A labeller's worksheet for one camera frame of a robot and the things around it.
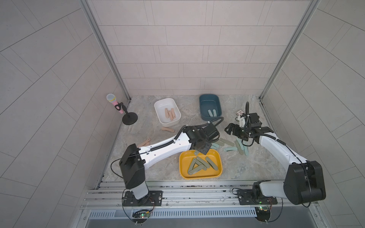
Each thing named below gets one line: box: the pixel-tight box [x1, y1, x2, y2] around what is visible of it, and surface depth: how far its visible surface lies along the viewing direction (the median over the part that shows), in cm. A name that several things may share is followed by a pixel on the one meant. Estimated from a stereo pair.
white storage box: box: [153, 97, 182, 128], surface depth 107 cm
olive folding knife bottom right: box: [219, 138, 235, 147], surface depth 93 cm
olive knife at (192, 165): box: [187, 158, 197, 174], surface depth 83 cm
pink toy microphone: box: [106, 93, 125, 114], surface depth 86 cm
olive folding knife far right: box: [234, 140, 244, 155], surface depth 90 cm
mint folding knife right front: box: [222, 146, 238, 152], surface depth 91 cm
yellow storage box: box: [178, 149, 223, 180], surface depth 82 cm
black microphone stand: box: [114, 102, 139, 126], surface depth 103 cm
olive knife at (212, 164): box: [205, 156, 219, 171], surface depth 84 cm
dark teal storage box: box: [199, 93, 222, 122], surface depth 111 cm
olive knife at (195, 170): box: [188, 165, 204, 176], surface depth 80 cm
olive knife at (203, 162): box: [195, 156, 211, 169], surface depth 84 cm
